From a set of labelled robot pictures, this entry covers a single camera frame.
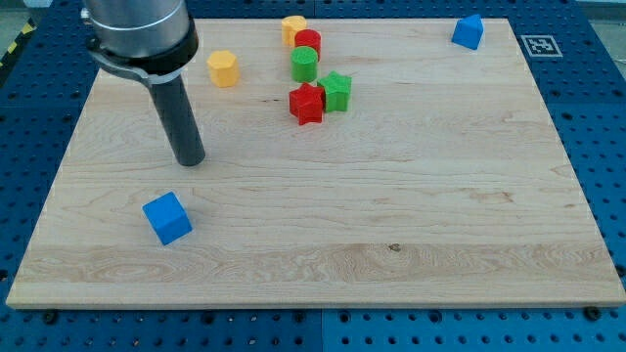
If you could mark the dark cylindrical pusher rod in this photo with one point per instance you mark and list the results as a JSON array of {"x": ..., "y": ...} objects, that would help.
[{"x": 178, "y": 121}]

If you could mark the blue cube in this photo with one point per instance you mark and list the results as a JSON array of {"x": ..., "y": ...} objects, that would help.
[{"x": 168, "y": 218}]

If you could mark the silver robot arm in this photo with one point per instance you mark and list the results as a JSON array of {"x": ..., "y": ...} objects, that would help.
[{"x": 150, "y": 42}]

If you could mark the yellow hexagon block front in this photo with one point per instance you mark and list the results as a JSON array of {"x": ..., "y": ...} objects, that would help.
[{"x": 223, "y": 68}]

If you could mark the yellow hexagon block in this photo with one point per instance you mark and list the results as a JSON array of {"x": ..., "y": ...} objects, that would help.
[
  {"x": 290, "y": 26},
  {"x": 223, "y": 68}
]

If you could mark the red star block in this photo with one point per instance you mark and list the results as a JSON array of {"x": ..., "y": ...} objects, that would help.
[{"x": 307, "y": 103}]

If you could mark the green cylinder block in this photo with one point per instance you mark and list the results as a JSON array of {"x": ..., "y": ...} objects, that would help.
[{"x": 304, "y": 61}]

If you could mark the yellow hexagon block back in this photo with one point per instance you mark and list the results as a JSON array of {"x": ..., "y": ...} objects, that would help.
[{"x": 290, "y": 26}]

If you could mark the red cylinder block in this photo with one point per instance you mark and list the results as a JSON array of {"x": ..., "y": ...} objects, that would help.
[{"x": 310, "y": 38}]

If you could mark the green star block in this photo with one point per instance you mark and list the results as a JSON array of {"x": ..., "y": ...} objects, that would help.
[{"x": 337, "y": 89}]

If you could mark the wooden board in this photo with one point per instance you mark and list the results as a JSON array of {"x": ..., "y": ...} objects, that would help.
[{"x": 444, "y": 185}]

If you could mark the blue pentagon block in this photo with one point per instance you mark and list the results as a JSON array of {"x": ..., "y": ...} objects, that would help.
[{"x": 468, "y": 32}]

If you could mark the white fiducial marker tag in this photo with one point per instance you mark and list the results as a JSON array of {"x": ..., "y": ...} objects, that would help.
[{"x": 541, "y": 46}]

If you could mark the black bolt right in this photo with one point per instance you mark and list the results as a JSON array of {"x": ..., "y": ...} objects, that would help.
[{"x": 592, "y": 313}]

